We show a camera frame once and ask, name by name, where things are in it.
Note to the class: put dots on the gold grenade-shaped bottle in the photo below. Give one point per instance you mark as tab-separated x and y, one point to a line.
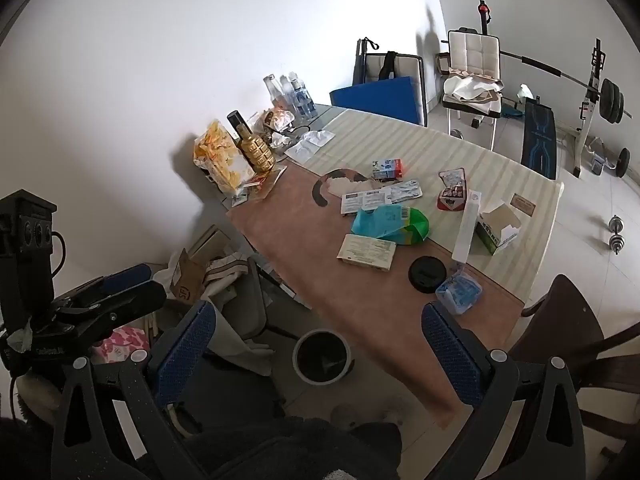
254	152

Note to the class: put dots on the white barbell rack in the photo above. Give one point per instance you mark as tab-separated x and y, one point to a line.
592	90

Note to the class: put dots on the cream flat medicine box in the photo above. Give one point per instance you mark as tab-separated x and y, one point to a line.
366	252

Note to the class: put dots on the black weight bench pad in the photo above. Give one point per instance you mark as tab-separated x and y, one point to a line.
539	135

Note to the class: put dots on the brown cat print table mat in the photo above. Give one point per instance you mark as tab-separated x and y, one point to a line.
325	270

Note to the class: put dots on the black round lid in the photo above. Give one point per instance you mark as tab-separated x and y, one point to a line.
427	273

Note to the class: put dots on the white padded chair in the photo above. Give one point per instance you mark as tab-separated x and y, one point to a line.
472	52

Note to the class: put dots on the cream striped tablecloth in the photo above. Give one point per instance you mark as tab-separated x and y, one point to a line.
440	150

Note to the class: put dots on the pile of beige cloths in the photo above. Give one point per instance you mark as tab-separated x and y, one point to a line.
472	89

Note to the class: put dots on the beige striped cloth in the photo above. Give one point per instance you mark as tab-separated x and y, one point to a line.
225	272

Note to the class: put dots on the white plastic packet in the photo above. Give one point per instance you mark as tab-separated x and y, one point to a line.
320	137
300	151

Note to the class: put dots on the clear plastic water bottle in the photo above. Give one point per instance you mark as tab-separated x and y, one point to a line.
289	91

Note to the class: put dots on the clear bag of bread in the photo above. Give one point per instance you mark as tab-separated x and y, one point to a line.
279	120

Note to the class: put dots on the small blue red carton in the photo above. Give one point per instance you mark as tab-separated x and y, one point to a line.
387	169

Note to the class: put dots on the brown cardboard box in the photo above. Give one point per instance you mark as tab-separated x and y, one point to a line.
187	277

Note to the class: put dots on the barbell with black plates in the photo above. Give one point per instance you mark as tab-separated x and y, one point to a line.
610	100

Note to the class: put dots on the clear bag of yellow chips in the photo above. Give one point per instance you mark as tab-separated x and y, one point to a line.
220	160

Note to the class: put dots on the blue label water bottle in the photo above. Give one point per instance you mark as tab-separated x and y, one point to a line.
303	97

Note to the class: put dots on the grey chair with black frame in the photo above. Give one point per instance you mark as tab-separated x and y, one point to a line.
257	300

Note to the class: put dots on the chrome dumbbell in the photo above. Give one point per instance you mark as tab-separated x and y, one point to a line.
617	235

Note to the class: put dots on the teal green plastic bag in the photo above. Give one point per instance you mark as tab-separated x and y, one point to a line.
395	224

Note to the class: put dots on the blue folded mat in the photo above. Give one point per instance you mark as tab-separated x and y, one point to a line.
380	97

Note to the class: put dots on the white green carton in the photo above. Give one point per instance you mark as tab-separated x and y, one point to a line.
497	232

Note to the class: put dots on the silver blister pack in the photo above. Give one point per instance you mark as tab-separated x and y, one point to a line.
405	191

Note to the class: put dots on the small brown card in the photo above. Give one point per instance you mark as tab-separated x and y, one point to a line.
523	204

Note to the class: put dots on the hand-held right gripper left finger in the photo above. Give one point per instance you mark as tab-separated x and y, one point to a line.
184	355

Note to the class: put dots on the red white small packet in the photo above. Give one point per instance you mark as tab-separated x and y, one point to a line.
260	180

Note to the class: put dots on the red white snack pack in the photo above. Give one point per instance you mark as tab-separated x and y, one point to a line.
452	190

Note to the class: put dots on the clear glass bottle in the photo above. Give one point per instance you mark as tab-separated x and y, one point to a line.
273	92

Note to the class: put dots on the black framed white chair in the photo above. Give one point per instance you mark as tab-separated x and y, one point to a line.
400	65

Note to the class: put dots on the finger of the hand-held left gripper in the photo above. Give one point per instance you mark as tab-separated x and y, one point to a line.
135	297
125	276

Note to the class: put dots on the pink patterned cloth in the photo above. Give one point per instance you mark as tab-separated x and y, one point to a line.
122	344

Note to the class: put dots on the black plate dumbbell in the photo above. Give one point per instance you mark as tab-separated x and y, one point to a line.
620	161

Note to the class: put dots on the blister pack medicine strips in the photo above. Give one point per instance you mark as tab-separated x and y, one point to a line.
365	201

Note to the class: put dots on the white round waste bin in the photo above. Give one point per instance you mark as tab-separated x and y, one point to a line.
321	357

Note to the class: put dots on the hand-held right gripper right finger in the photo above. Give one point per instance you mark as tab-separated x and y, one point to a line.
450	355

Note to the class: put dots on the blue clear plastic container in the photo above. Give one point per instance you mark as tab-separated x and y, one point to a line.
459	292

